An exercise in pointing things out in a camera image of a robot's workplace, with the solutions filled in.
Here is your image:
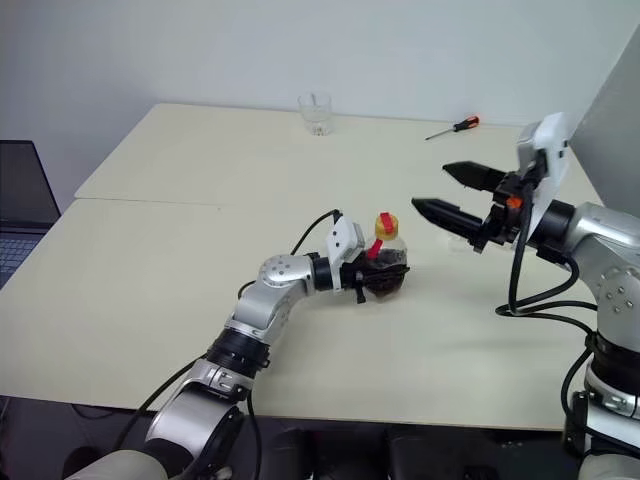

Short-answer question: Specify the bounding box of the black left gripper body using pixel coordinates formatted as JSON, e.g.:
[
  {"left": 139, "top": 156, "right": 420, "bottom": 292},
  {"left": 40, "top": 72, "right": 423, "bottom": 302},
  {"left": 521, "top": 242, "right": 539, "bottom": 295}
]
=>
[{"left": 339, "top": 255, "right": 370, "bottom": 305}]

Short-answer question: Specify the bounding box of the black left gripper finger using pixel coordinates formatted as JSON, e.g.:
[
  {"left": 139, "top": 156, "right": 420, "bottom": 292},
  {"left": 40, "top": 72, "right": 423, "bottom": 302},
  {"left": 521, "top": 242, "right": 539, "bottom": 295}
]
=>
[
  {"left": 363, "top": 264, "right": 412, "bottom": 292},
  {"left": 360, "top": 246, "right": 407, "bottom": 269}
]

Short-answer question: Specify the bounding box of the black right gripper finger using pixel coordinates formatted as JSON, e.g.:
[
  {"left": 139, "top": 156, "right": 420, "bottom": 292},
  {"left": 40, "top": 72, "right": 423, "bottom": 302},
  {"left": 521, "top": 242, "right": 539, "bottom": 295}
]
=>
[
  {"left": 442, "top": 160, "right": 507, "bottom": 194},
  {"left": 411, "top": 197, "right": 487, "bottom": 241}
]

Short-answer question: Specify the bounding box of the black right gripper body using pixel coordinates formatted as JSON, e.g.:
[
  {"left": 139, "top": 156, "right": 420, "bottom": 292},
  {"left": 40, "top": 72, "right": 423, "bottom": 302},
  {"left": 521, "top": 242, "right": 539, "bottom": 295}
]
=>
[{"left": 472, "top": 167, "right": 544, "bottom": 254}]

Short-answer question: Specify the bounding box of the clear bottle with dark drink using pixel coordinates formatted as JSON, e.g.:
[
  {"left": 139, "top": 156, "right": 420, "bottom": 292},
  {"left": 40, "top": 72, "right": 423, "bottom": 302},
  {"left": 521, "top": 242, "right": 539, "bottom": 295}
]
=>
[{"left": 366, "top": 211, "right": 413, "bottom": 302}]

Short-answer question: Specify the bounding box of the grey panel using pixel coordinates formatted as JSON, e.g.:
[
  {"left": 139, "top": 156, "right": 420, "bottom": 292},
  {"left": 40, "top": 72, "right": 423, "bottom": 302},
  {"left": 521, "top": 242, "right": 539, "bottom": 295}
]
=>
[{"left": 569, "top": 37, "right": 640, "bottom": 216}]

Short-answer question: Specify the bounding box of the clear glass tumbler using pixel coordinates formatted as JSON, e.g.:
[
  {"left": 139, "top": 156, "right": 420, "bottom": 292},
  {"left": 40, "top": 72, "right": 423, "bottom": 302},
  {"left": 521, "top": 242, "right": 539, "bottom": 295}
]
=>
[{"left": 298, "top": 91, "right": 334, "bottom": 137}]

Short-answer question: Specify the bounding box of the dark rounded shape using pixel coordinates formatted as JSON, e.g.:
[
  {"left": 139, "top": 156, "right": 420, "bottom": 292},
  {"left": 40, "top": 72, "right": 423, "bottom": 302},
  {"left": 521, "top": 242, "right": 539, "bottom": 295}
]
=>
[{"left": 384, "top": 432, "right": 501, "bottom": 480}]

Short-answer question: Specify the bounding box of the dark laptop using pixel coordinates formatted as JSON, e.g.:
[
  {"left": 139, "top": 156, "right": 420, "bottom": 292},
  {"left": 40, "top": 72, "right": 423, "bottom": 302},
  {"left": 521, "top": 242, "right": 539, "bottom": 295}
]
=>
[{"left": 0, "top": 139, "right": 64, "bottom": 291}]

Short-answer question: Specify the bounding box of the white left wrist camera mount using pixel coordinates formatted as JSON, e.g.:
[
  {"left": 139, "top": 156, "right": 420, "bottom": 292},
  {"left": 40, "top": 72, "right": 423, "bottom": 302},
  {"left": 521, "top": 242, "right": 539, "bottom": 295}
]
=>
[{"left": 324, "top": 214, "right": 365, "bottom": 292}]

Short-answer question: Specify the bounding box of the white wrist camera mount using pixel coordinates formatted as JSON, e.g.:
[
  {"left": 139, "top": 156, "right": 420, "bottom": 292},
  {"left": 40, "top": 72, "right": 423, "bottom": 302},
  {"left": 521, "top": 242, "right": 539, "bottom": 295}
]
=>
[
  {"left": 324, "top": 214, "right": 365, "bottom": 292},
  {"left": 517, "top": 112, "right": 574, "bottom": 241}
]

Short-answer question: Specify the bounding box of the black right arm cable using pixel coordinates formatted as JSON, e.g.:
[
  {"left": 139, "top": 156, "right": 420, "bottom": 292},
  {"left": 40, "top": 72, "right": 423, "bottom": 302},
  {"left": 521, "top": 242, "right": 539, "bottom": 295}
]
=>
[{"left": 494, "top": 182, "right": 609, "bottom": 441}]

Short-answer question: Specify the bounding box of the orange black handled screwdriver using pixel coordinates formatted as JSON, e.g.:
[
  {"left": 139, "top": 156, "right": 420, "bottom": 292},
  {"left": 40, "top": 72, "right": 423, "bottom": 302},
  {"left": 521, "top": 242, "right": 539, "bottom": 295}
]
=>
[{"left": 424, "top": 115, "right": 481, "bottom": 142}]

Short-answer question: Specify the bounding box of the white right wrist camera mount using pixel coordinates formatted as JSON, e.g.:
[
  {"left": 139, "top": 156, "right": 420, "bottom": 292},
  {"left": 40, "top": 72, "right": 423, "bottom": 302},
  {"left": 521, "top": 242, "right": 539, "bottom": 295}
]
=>
[{"left": 517, "top": 112, "right": 574, "bottom": 241}]

